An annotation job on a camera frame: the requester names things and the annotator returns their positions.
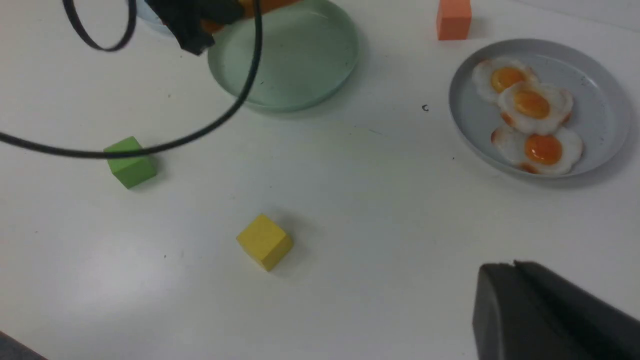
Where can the yellow cube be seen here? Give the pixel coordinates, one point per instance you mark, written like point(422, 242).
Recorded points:
point(265, 242)

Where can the mint green plate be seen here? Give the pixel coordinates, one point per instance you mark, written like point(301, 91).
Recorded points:
point(309, 51)

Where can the green cube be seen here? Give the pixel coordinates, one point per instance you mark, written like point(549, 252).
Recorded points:
point(131, 171)

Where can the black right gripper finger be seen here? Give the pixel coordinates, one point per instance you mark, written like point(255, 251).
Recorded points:
point(525, 311)

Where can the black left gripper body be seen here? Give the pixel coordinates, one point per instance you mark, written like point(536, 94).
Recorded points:
point(184, 19)

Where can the grey plate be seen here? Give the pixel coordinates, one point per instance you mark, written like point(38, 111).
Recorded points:
point(602, 113)

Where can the orange cube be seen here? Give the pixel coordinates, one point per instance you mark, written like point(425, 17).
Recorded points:
point(453, 20)

